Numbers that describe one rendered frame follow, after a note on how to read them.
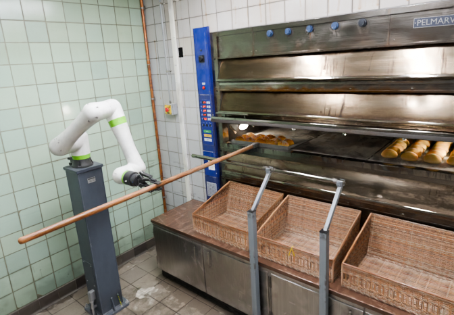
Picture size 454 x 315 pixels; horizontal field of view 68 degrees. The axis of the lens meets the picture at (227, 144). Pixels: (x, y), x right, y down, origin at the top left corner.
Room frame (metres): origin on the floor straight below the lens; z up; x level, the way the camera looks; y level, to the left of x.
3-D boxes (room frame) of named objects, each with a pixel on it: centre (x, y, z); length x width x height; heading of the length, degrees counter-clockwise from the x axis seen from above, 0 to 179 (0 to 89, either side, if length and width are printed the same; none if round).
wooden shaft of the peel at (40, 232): (1.95, 0.35, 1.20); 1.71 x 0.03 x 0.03; 140
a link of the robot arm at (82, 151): (2.36, 1.06, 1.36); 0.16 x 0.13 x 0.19; 157
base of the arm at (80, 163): (2.41, 1.10, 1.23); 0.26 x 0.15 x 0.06; 49
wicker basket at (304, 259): (2.06, -0.50, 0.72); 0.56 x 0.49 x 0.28; 50
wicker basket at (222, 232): (2.44, -0.05, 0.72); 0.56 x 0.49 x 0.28; 49
